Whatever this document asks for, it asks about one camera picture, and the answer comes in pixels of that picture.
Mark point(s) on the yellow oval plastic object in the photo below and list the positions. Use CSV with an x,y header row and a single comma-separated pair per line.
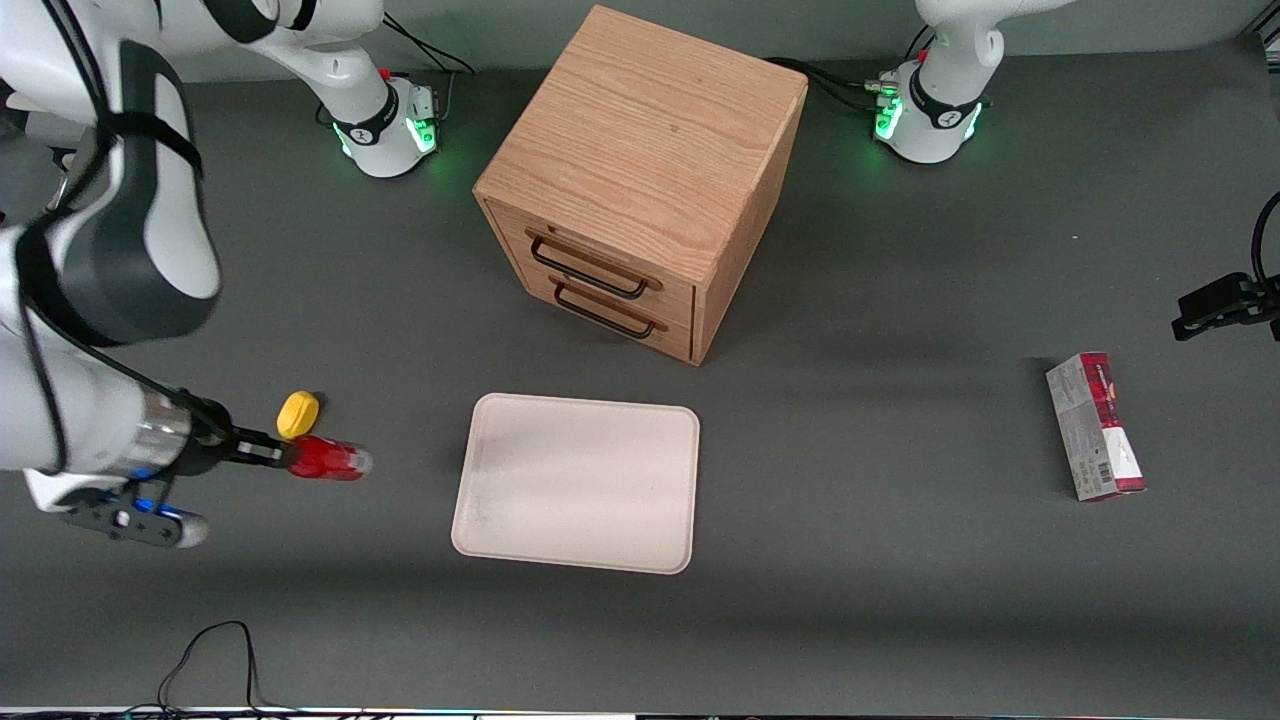
x,y
297,412

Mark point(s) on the wooden drawer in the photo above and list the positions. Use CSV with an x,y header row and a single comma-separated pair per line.
x,y
675,297
680,338

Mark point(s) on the red coke bottle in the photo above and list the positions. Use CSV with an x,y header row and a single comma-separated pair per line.
x,y
330,458

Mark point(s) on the wooden two-drawer cabinet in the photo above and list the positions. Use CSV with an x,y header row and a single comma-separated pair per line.
x,y
640,130

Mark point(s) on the wooden upper drawer front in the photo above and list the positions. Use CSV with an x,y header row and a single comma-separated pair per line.
x,y
675,297

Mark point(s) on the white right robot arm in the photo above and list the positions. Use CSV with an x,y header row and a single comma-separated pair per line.
x,y
130,250

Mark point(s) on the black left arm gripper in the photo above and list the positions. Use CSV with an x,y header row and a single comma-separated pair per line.
x,y
1222,303

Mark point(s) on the wooden lower drawer front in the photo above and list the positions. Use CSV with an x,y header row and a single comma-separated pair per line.
x,y
680,338

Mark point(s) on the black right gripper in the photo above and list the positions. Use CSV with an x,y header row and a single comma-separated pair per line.
x,y
208,444

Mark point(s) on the white rectangular tray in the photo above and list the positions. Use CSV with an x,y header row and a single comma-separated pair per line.
x,y
575,485

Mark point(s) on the red and grey carton box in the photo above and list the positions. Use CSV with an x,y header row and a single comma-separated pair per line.
x,y
1095,430

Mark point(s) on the aluminium frame rail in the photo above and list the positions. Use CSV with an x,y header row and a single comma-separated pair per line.
x,y
1270,42

